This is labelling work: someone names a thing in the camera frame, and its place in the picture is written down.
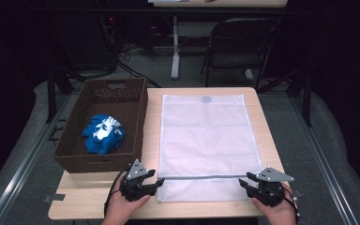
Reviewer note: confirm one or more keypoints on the black metal stand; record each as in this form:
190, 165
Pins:
307, 100
51, 93

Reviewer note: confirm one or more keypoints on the grey metal table clamp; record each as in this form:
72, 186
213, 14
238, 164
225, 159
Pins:
297, 193
54, 197

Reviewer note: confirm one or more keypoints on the aluminium floor rail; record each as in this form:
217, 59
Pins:
22, 173
325, 165

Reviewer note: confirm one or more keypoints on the brown woven basket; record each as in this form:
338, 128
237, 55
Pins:
112, 103

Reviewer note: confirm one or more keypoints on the black folding chair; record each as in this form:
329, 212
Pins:
240, 34

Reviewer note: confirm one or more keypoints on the white mesh laundry bag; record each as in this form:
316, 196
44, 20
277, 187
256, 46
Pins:
209, 140

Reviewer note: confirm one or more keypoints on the grey round table grommet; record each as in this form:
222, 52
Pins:
206, 99

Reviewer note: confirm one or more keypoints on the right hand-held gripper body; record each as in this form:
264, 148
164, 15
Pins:
270, 190

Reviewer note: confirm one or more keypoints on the white desk leg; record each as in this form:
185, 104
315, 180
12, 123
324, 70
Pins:
175, 56

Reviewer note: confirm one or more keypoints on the black equipment cabinet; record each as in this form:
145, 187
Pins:
84, 43

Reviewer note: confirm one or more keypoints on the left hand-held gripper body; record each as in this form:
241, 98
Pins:
134, 189

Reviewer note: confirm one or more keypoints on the blue and white cloth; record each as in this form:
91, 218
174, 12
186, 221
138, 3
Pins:
104, 139

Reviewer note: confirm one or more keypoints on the person's right hand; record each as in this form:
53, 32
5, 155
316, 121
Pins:
279, 215

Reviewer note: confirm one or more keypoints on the person's left hand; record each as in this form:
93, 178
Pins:
122, 211

